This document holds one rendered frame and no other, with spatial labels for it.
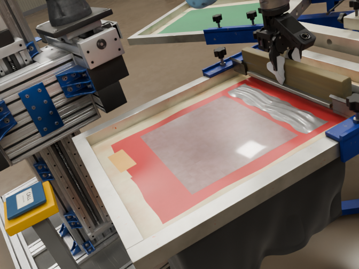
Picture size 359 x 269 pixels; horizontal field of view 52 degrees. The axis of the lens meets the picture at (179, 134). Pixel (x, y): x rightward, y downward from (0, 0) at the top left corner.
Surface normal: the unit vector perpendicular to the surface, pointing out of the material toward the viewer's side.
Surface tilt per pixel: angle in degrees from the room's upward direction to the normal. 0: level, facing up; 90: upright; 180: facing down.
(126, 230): 0
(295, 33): 30
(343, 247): 0
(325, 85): 90
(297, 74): 90
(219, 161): 0
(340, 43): 90
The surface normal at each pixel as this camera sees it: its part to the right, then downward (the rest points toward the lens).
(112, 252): -0.27, -0.82
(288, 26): -0.02, -0.52
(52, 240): 0.43, 0.37
